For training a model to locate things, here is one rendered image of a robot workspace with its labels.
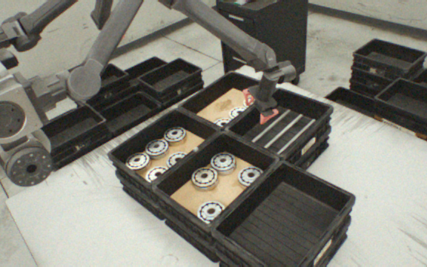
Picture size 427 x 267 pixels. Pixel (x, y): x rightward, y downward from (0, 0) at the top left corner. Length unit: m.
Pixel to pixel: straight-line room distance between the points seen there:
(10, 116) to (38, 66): 3.37
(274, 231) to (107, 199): 0.78
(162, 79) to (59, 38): 1.73
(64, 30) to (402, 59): 3.25
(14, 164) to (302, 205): 0.97
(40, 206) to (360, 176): 1.42
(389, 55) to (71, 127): 2.34
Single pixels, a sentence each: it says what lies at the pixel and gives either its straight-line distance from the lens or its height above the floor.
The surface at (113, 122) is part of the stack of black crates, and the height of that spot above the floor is 0.38.
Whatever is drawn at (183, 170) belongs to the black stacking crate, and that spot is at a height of 0.90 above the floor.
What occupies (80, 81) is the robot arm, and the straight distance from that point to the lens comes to 0.94.
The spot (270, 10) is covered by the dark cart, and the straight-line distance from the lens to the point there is 2.84.
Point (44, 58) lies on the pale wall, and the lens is 4.29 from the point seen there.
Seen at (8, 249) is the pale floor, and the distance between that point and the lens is 2.78.
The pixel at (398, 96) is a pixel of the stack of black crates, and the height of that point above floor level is 0.49.
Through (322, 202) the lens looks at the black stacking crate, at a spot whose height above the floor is 0.83.
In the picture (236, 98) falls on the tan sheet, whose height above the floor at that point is 0.83.
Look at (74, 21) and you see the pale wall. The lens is 4.30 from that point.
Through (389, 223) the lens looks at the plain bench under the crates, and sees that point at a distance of 1.52.
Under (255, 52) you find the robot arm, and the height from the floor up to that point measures 1.33.
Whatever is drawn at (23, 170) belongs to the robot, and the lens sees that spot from 1.29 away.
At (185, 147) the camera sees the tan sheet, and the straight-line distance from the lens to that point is 1.62.
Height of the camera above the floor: 1.88
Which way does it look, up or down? 39 degrees down
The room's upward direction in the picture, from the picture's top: 9 degrees counter-clockwise
